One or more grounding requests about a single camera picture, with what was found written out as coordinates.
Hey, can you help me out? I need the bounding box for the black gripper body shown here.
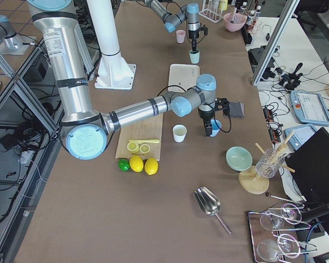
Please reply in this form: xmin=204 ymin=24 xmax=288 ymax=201
xmin=188 ymin=22 xmax=208 ymax=41
xmin=198 ymin=98 xmax=230 ymax=123

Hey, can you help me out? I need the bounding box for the blue cup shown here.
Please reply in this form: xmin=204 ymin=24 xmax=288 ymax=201
xmin=210 ymin=119 xmax=222 ymax=137

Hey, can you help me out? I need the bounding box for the green cup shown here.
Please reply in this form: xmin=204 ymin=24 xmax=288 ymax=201
xmin=189 ymin=50 xmax=200 ymax=64

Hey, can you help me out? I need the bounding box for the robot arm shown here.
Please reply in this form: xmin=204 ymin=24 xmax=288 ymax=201
xmin=28 ymin=1 xmax=229 ymax=160
xmin=136 ymin=0 xmax=208 ymax=54

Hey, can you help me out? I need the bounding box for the cream rabbit tray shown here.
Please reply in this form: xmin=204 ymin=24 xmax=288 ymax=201
xmin=168 ymin=64 xmax=200 ymax=92

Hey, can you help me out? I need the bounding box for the mirror tray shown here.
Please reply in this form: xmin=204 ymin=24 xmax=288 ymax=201
xmin=246 ymin=209 xmax=329 ymax=263

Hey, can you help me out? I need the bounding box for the pink cup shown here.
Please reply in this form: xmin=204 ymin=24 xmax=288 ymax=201
xmin=176 ymin=30 xmax=186 ymax=44

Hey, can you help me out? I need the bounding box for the grey folded cloth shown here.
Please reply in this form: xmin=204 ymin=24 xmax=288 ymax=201
xmin=226 ymin=101 xmax=245 ymax=118

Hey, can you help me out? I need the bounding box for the cream yellow cup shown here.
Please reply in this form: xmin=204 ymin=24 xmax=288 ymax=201
xmin=172 ymin=124 xmax=187 ymax=142

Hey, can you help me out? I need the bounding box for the yellow cup on rack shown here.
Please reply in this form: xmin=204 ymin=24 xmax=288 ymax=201
xmin=219 ymin=0 xmax=228 ymax=11

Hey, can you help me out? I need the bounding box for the green bowl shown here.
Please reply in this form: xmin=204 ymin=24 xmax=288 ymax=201
xmin=226 ymin=146 xmax=253 ymax=171

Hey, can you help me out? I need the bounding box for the pink bowl with ice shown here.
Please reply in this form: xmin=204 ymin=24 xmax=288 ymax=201
xmin=223 ymin=13 xmax=247 ymax=32

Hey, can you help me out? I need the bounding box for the metal scoop in bowl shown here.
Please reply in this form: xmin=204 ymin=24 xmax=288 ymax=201
xmin=230 ymin=7 xmax=237 ymax=24

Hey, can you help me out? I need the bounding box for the wooden cutting board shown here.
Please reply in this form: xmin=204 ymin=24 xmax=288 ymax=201
xmin=115 ymin=114 xmax=163 ymax=161

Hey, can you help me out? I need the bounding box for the yellow plastic knife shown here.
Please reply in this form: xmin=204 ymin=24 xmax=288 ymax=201
xmin=128 ymin=139 xmax=160 ymax=144

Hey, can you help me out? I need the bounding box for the whole lemon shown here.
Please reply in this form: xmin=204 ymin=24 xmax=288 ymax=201
xmin=145 ymin=158 xmax=158 ymax=175
xmin=129 ymin=156 xmax=144 ymax=173

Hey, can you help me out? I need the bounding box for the clear glass cup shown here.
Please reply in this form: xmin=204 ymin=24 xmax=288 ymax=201
xmin=256 ymin=148 xmax=286 ymax=178

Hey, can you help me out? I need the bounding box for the steel ice scoop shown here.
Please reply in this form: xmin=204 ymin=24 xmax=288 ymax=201
xmin=194 ymin=186 xmax=232 ymax=235

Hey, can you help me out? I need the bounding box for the teach pendant tablet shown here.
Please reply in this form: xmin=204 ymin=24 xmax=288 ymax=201
xmin=290 ymin=90 xmax=329 ymax=127

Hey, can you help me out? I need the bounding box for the green lime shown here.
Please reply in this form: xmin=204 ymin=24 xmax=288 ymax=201
xmin=117 ymin=159 xmax=130 ymax=171

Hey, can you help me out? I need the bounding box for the long bar spoon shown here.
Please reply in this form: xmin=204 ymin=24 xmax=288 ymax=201
xmin=265 ymin=192 xmax=304 ymax=205

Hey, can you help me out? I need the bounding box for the black monitor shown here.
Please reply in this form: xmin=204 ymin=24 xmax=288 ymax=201
xmin=284 ymin=127 xmax=329 ymax=209

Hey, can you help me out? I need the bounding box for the wine glass upper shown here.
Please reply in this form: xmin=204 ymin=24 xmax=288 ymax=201
xmin=260 ymin=203 xmax=302 ymax=231

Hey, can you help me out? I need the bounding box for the wine glass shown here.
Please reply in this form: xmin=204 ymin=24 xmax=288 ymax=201
xmin=260 ymin=203 xmax=302 ymax=231
xmin=257 ymin=234 xmax=300 ymax=262

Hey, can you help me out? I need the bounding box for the wine glass lower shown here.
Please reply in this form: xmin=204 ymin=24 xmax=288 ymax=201
xmin=257 ymin=234 xmax=300 ymax=262

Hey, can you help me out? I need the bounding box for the white wire cup rack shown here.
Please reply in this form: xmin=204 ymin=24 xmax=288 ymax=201
xmin=199 ymin=0 xmax=223 ymax=23

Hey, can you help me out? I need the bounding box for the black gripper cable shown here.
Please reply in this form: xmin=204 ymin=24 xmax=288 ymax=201
xmin=157 ymin=85 xmax=234 ymax=133

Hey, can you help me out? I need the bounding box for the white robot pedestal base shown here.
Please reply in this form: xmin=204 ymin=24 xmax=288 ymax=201
xmin=87 ymin=0 xmax=136 ymax=90

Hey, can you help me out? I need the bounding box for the aluminium frame post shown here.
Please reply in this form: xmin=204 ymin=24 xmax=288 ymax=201
xmin=251 ymin=0 xmax=299 ymax=87

